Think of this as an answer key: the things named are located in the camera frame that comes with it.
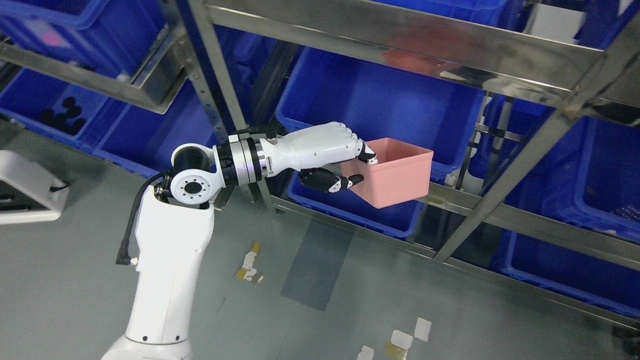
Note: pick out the right blue shelf bin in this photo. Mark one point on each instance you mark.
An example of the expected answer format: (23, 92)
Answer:
(589, 179)

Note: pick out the white machine base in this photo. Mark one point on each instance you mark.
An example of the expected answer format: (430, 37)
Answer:
(29, 192)

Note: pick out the top left blue bin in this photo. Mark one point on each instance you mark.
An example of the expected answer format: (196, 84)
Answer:
(111, 37)

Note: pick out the pink plastic storage box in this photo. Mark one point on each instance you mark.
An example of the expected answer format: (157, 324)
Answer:
(402, 173)

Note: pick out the large blue shelf bin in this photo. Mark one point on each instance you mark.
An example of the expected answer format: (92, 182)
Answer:
(377, 101)

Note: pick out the lower right blue bin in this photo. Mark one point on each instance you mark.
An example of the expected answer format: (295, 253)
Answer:
(594, 281)

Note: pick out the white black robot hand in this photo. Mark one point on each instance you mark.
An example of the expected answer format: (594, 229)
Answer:
(309, 150)

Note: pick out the steel shelf rack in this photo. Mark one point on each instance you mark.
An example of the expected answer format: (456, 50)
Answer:
(577, 81)

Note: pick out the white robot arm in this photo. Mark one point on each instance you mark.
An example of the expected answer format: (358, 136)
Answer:
(171, 228)

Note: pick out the lower blue shelf bin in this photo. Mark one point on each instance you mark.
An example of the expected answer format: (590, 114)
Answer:
(398, 221)

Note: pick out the left blue bin with parts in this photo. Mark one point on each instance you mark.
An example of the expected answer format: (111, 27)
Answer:
(70, 114)

